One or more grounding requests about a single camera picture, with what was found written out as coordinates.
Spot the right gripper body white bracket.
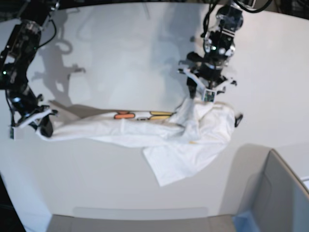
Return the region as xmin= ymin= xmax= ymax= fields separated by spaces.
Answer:
xmin=10 ymin=105 xmax=58 ymax=140

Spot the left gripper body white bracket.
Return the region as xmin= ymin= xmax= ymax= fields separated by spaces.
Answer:
xmin=178 ymin=60 xmax=237 ymax=102

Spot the white t-shirt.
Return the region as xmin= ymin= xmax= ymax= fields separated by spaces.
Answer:
xmin=37 ymin=98 xmax=241 ymax=186

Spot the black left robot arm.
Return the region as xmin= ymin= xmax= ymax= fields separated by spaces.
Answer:
xmin=28 ymin=2 xmax=237 ymax=119

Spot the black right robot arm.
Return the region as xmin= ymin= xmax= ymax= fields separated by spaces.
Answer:
xmin=0 ymin=2 xmax=203 ymax=143

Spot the grey open storage box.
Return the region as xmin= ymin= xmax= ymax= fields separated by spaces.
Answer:
xmin=47 ymin=145 xmax=309 ymax=232

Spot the blue cloth in box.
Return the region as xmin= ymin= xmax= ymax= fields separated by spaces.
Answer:
xmin=232 ymin=210 xmax=260 ymax=232

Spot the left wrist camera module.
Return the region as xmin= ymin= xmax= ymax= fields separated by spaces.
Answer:
xmin=202 ymin=89 xmax=216 ymax=102

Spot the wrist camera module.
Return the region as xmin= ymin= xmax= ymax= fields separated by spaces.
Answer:
xmin=9 ymin=127 xmax=14 ymax=139
xmin=202 ymin=89 xmax=216 ymax=102

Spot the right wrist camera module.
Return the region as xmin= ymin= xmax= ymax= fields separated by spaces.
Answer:
xmin=9 ymin=127 xmax=14 ymax=139

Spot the black looped cable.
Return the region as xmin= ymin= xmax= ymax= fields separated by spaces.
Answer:
xmin=230 ymin=0 xmax=272 ymax=14

